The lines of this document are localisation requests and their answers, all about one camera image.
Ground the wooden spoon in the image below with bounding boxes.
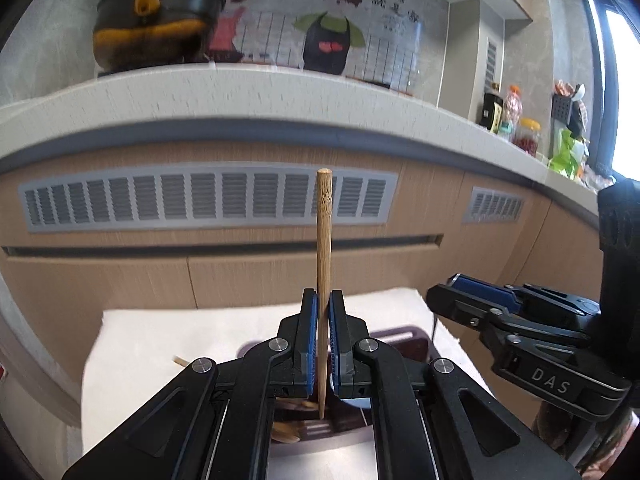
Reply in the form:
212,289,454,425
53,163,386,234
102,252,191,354
272,400,321,443

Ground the large grey vent grille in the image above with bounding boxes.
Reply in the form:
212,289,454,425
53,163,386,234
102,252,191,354
19,162,400,233

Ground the black pot with yellow handle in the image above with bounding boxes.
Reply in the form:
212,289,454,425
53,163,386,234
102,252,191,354
92,0,227,75

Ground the black utensil holder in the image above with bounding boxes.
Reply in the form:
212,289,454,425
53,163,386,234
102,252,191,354
551,80,588,141

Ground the green plastic bag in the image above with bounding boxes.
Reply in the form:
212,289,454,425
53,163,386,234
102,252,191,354
547,127,591,178

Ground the small grey vent grille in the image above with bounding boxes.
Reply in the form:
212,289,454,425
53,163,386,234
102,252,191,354
462,186,525,224

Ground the maroon utensil tray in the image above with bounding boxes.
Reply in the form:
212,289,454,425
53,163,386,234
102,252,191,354
240,325,431,448

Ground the cartoon wall poster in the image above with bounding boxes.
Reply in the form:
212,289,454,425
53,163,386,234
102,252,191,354
205,0,426,96

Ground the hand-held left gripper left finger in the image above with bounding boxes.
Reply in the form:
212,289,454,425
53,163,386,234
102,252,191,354
62,287,321,480

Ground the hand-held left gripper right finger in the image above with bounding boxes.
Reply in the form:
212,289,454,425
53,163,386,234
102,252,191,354
327,290,583,480

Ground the plastic bottle with orange cap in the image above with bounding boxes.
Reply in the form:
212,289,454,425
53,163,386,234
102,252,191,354
500,85,523,133

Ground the glass jar with orange lid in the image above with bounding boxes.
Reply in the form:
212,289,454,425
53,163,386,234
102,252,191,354
514,117,542,156

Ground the window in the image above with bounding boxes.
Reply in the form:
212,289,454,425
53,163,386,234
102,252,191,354
587,0,640,181

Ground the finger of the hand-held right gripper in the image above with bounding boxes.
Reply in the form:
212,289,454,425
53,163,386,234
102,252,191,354
426,283,593,348
446,273,602,332

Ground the white cloth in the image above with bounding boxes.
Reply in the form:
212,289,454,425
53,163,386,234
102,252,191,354
80,287,493,480

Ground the wooden kitchen cabinet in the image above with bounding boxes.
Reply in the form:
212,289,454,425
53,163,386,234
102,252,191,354
0,130,606,311

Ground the grey stone kitchen counter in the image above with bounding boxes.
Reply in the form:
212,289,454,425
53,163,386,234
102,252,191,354
0,62,601,201

